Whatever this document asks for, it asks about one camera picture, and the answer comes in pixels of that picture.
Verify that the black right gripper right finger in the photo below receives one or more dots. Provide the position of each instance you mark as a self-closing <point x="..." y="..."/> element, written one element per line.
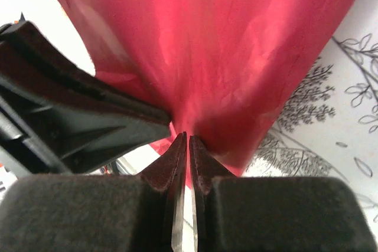
<point x="280" y="216"/>

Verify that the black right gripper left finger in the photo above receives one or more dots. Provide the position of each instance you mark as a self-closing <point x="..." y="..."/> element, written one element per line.
<point x="74" y="216"/>

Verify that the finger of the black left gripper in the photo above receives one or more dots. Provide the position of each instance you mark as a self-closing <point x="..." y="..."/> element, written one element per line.
<point x="88" y="116"/>

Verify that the dark red wrapping paper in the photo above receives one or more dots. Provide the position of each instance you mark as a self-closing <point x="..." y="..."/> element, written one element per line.
<point x="206" y="57"/>

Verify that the floral printed tablecloth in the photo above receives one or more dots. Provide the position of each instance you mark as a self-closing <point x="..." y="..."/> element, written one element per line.
<point x="339" y="101"/>

